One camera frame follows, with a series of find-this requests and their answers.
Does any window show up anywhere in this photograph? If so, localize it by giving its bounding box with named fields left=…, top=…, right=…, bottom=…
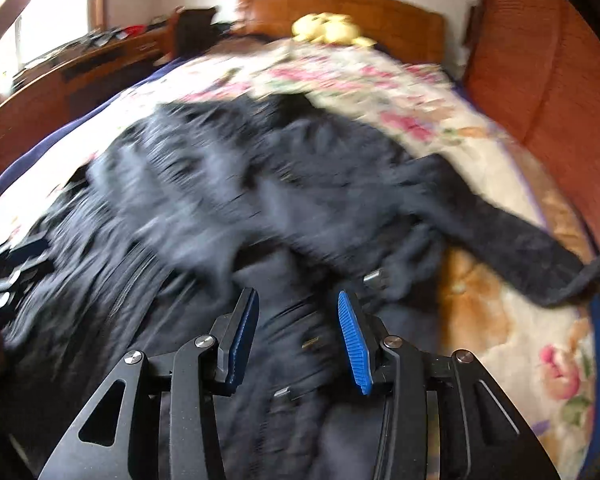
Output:
left=0, top=0, right=107, bottom=93

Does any wooden louvered wardrobe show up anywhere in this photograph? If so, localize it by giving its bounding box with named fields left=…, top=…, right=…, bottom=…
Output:
left=465, top=0, right=600, bottom=248

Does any yellow plush toy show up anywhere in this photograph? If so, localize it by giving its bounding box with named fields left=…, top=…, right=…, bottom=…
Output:
left=291, top=12, right=376, bottom=49

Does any wooden headboard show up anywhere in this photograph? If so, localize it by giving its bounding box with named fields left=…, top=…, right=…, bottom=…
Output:
left=232, top=0, right=445, bottom=64

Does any black jacket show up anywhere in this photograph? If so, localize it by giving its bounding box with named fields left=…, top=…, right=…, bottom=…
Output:
left=3, top=93, right=600, bottom=479

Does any wooden chair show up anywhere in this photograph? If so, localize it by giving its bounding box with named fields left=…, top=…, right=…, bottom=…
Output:
left=166, top=6, right=219, bottom=58

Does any wooden desk cabinet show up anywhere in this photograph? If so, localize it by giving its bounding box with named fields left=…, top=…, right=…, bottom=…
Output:
left=0, top=27, right=166, bottom=174

